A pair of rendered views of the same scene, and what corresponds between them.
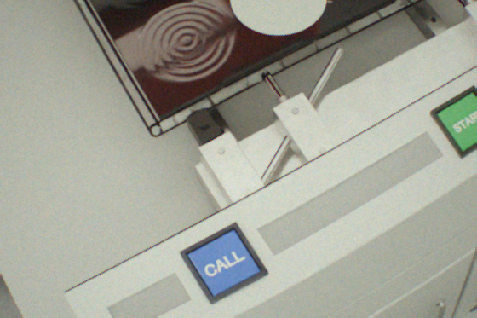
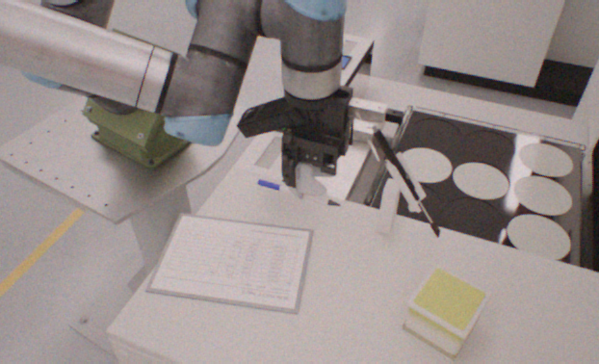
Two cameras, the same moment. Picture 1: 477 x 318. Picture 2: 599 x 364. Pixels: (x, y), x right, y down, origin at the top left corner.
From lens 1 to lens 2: 1.29 m
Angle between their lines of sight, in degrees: 69
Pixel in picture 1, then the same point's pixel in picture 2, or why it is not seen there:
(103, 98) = not seen: hidden behind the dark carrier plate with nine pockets
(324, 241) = not seen: hidden behind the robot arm
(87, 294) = (366, 41)
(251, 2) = (431, 156)
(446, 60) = (330, 190)
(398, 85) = (343, 169)
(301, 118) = (364, 126)
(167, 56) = (435, 125)
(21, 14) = not seen: hidden behind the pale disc
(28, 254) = (416, 94)
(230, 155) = (375, 107)
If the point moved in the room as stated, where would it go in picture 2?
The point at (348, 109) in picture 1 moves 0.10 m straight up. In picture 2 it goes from (353, 151) to (357, 111)
